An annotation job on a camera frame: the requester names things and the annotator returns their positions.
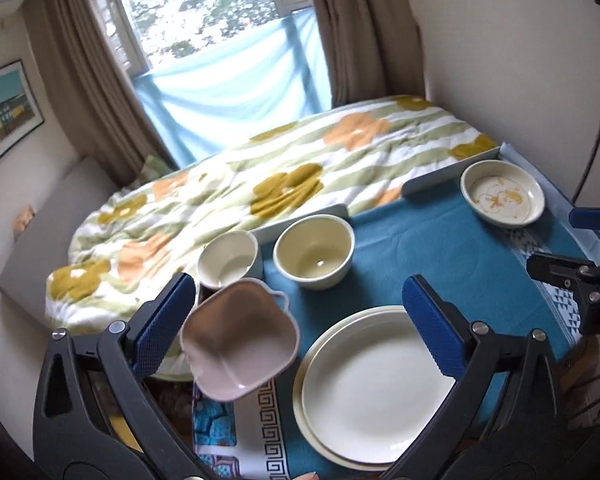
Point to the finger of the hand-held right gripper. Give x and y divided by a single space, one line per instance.
592 218
554 267

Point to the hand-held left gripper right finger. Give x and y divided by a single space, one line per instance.
432 330

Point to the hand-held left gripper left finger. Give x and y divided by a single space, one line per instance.
165 320

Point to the small white bowl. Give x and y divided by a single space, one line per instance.
225 260

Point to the cream bowl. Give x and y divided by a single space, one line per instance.
312 250

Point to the blue tablecloth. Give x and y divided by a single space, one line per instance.
419 250

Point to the white plate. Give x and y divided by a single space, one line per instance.
369 390

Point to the small patterned dish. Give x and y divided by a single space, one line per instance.
502 195

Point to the colourful patterned cloth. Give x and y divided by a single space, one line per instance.
215 425

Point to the grey padded headboard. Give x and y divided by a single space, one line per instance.
45 240

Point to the cream plate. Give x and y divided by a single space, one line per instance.
298 385

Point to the green pillow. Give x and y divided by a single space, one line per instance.
155 166

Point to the floral blanket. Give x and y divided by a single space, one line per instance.
280 160

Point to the light blue window cloth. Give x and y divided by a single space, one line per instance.
230 90

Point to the beige curtain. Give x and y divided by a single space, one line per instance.
80 85
369 35

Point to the window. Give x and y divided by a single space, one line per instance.
190 10

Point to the grey table edge rail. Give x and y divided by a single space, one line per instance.
280 225
439 175

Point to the small orange wall object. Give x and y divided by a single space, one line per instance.
25 216

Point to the framed wall picture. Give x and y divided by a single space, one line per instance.
5 110

